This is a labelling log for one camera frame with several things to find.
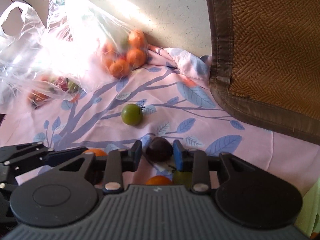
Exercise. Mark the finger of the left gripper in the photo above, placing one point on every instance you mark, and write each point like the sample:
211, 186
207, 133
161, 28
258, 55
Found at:
32, 150
45, 157

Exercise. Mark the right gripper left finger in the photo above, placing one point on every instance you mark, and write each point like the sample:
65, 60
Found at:
120, 161

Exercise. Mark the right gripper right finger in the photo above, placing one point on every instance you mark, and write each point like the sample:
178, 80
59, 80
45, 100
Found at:
194, 161

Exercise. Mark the dark purple plum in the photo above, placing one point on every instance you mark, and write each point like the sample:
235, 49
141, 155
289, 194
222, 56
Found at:
159, 150

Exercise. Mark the green tomato with stem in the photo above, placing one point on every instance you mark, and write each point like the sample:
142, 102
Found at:
132, 114

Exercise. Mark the green fruit behind tomatoes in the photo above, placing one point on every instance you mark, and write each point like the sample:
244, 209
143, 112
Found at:
182, 178

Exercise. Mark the orange tangerine middle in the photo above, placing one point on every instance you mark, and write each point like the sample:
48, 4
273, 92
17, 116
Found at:
159, 181

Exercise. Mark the pink deer-print tablecloth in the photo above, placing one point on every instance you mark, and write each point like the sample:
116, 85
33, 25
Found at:
175, 106

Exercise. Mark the clear plastic bag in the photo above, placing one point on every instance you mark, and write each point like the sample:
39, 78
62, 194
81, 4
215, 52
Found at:
57, 59

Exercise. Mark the clear bag of oranges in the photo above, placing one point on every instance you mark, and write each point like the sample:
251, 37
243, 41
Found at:
122, 49

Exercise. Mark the light green plastic basket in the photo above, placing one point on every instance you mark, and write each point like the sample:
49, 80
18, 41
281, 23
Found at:
308, 219

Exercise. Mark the brown woven seat cushion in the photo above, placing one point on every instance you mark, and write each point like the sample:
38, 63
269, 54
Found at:
265, 66

